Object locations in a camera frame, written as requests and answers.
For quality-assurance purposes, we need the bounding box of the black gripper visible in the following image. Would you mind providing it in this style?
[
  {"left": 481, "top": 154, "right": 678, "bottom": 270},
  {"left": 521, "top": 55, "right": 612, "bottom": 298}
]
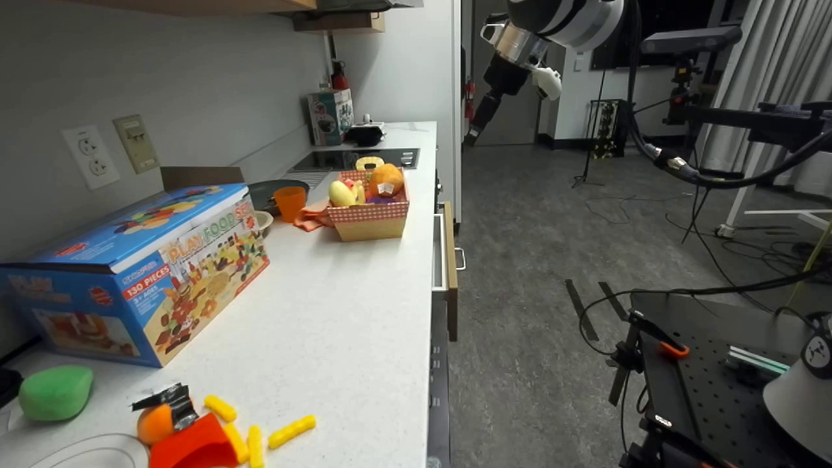
[{"left": 465, "top": 55, "right": 534, "bottom": 150}]

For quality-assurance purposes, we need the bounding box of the orange round plush toy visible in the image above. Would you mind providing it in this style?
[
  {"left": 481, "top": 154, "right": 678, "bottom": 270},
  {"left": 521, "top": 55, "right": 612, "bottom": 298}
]
[{"left": 369, "top": 162, "right": 408, "bottom": 198}]

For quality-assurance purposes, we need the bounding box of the pink checkered basket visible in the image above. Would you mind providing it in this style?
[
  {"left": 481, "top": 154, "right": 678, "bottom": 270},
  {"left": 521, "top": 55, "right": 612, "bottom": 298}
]
[{"left": 325, "top": 167, "right": 413, "bottom": 245}]

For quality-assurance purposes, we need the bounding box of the black light stand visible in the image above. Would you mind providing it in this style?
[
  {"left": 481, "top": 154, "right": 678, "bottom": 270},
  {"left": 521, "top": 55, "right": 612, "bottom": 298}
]
[{"left": 570, "top": 72, "right": 641, "bottom": 189}]

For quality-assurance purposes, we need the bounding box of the red bottle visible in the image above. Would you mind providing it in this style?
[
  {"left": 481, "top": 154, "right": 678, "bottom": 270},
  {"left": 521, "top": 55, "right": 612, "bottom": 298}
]
[{"left": 329, "top": 57, "right": 355, "bottom": 93}]

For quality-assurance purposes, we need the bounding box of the black induction cooktop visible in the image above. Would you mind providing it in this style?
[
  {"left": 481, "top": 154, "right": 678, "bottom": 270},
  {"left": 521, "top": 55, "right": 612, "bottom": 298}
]
[{"left": 290, "top": 146, "right": 422, "bottom": 174}]

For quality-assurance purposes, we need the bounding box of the grey printed box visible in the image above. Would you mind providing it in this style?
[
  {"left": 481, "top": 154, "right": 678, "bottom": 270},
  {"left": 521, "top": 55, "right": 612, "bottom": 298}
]
[{"left": 305, "top": 88, "right": 357, "bottom": 148}]

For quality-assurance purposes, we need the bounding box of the orange cloth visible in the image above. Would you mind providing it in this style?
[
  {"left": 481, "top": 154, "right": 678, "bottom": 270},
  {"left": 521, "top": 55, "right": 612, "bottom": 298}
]
[{"left": 292, "top": 202, "right": 335, "bottom": 233}]

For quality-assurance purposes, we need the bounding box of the orange cup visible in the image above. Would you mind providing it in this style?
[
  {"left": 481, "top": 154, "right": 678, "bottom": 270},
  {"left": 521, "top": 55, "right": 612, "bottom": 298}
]
[{"left": 271, "top": 185, "right": 313, "bottom": 223}]

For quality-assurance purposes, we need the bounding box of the black floor tape strip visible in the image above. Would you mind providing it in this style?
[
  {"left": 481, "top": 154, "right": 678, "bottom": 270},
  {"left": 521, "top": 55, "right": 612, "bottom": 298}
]
[
  {"left": 564, "top": 275, "right": 600, "bottom": 344},
  {"left": 595, "top": 278, "right": 629, "bottom": 323}
]

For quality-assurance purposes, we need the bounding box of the dark bowl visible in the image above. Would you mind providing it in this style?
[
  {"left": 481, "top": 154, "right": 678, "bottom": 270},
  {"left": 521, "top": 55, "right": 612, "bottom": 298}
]
[{"left": 248, "top": 176, "right": 313, "bottom": 210}]

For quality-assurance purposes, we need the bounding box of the small cream bowl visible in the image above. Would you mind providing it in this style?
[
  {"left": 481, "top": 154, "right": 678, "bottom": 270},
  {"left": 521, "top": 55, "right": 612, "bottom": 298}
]
[{"left": 253, "top": 209, "right": 279, "bottom": 242}]

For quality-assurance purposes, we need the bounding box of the wooden base cabinet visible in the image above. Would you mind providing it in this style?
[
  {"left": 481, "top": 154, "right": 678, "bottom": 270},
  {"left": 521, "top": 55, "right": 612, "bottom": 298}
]
[{"left": 426, "top": 171, "right": 456, "bottom": 468}]

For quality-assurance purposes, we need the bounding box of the wooden upper cabinet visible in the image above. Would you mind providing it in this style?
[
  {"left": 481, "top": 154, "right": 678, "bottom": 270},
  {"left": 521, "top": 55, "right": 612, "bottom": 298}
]
[{"left": 82, "top": 0, "right": 320, "bottom": 19}]

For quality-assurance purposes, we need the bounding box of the grey curtain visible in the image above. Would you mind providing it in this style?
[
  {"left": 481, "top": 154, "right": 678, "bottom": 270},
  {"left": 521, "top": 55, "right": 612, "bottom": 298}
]
[{"left": 693, "top": 0, "right": 832, "bottom": 202}]

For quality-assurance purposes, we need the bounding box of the white metal stand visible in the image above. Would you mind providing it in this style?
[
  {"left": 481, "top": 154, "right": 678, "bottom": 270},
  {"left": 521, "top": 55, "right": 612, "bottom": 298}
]
[{"left": 712, "top": 141, "right": 832, "bottom": 242}]

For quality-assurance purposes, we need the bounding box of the blue toy food box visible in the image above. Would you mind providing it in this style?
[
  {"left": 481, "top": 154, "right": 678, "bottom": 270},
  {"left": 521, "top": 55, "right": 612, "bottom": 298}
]
[{"left": 0, "top": 180, "right": 273, "bottom": 369}]

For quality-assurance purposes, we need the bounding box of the yellow toy fry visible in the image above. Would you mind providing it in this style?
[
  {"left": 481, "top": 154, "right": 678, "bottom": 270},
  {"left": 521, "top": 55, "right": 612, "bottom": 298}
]
[
  {"left": 245, "top": 421, "right": 271, "bottom": 468},
  {"left": 218, "top": 415, "right": 253, "bottom": 465},
  {"left": 265, "top": 413, "right": 320, "bottom": 452},
  {"left": 204, "top": 393, "right": 239, "bottom": 426}
]

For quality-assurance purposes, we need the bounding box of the teal stick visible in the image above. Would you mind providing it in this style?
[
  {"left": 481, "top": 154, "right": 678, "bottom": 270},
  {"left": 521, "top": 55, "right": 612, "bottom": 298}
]
[{"left": 725, "top": 344, "right": 793, "bottom": 378}]

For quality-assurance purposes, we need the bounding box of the black perforated table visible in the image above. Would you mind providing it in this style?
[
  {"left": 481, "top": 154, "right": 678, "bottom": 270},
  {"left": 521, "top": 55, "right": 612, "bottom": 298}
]
[{"left": 626, "top": 288, "right": 832, "bottom": 468}]

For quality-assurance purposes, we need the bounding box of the black toy packet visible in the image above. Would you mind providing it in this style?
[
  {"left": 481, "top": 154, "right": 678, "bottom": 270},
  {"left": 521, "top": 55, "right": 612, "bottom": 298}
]
[{"left": 130, "top": 379, "right": 201, "bottom": 431}]

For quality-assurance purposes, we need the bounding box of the white cone with dial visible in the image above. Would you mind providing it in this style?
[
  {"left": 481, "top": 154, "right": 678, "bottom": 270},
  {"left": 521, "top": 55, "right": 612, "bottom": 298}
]
[{"left": 762, "top": 311, "right": 832, "bottom": 465}]

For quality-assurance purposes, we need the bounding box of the red toy fries container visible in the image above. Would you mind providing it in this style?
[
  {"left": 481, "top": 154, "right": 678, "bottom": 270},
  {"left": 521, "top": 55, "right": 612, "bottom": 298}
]
[{"left": 149, "top": 410, "right": 235, "bottom": 468}]

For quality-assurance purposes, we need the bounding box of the orange toy ball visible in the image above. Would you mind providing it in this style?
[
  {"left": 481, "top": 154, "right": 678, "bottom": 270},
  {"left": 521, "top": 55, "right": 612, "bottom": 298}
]
[{"left": 136, "top": 402, "right": 177, "bottom": 448}]

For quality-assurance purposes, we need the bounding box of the green sponge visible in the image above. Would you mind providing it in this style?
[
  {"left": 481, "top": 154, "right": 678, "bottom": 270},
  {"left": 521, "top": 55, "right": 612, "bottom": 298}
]
[{"left": 19, "top": 365, "right": 97, "bottom": 426}]

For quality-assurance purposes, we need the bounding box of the white plate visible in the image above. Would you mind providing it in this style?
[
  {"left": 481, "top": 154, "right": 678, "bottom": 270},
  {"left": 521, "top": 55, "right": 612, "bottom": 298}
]
[{"left": 28, "top": 431, "right": 152, "bottom": 468}]

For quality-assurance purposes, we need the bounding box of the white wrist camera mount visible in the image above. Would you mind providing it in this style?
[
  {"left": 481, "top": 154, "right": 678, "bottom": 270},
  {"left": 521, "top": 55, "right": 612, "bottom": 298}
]
[{"left": 479, "top": 19, "right": 546, "bottom": 67}]

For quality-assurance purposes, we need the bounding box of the yellow ring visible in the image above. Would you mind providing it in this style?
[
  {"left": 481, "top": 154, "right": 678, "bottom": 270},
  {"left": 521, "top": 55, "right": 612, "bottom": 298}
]
[{"left": 355, "top": 154, "right": 387, "bottom": 176}]

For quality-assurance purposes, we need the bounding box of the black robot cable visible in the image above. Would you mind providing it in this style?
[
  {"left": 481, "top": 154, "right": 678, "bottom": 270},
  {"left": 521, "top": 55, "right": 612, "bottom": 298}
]
[{"left": 624, "top": 0, "right": 832, "bottom": 192}]

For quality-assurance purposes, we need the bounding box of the black stereo camera bar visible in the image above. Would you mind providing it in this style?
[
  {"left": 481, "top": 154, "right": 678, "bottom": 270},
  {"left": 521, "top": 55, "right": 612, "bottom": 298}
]
[{"left": 637, "top": 24, "right": 745, "bottom": 60}]

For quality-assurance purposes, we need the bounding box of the black wall monitor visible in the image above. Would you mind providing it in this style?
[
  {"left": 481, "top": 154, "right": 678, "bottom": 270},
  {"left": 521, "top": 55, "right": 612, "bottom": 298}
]
[{"left": 622, "top": 0, "right": 723, "bottom": 72}]

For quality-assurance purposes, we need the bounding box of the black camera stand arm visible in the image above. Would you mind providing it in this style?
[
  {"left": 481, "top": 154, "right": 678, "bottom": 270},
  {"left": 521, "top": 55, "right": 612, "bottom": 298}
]
[{"left": 664, "top": 50, "right": 832, "bottom": 158}]

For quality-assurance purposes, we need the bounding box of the black clamp with orange handle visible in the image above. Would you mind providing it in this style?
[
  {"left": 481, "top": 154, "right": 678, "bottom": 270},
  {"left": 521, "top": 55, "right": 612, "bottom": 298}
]
[{"left": 606, "top": 307, "right": 694, "bottom": 410}]

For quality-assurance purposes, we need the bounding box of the beige wall switch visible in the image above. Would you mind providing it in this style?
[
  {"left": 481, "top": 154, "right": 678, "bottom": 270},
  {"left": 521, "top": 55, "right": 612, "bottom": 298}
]
[{"left": 113, "top": 112, "right": 165, "bottom": 176}]

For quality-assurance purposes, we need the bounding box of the white wall outlet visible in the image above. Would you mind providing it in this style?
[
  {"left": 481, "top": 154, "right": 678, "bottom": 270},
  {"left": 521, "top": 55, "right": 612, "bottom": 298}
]
[{"left": 62, "top": 122, "right": 123, "bottom": 192}]

